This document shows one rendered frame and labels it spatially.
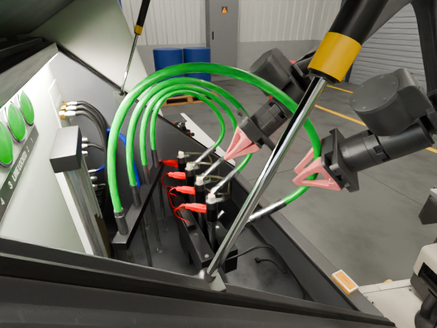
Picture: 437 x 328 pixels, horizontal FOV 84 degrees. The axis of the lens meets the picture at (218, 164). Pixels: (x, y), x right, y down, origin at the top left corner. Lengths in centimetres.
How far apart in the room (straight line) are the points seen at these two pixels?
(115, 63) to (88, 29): 9
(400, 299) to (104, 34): 168
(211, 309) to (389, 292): 152
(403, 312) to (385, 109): 136
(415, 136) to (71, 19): 74
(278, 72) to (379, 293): 136
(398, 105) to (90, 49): 68
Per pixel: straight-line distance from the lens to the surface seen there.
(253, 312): 22
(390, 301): 163
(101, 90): 75
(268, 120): 50
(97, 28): 77
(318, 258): 73
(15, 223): 31
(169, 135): 81
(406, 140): 42
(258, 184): 15
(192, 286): 17
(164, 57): 518
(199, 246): 66
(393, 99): 36
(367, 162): 43
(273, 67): 48
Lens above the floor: 148
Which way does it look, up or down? 30 degrees down
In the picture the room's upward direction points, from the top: straight up
